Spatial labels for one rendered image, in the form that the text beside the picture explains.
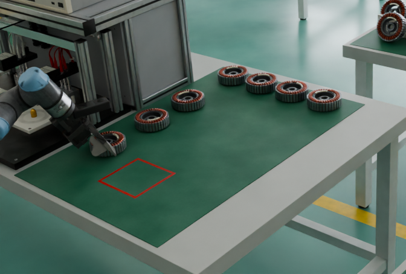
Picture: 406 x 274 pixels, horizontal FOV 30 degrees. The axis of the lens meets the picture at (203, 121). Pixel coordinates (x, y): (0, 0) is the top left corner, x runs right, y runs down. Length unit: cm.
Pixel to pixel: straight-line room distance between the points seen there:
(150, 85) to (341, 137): 70
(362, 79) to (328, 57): 181
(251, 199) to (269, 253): 107
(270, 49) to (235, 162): 285
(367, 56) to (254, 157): 88
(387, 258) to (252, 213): 85
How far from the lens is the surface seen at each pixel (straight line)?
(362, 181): 325
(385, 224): 263
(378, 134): 232
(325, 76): 456
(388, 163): 250
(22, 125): 252
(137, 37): 251
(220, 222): 194
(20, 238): 340
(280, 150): 223
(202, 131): 237
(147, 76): 258
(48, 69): 256
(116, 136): 234
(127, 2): 247
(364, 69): 300
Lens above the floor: 184
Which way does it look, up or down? 27 degrees down
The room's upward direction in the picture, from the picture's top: 6 degrees counter-clockwise
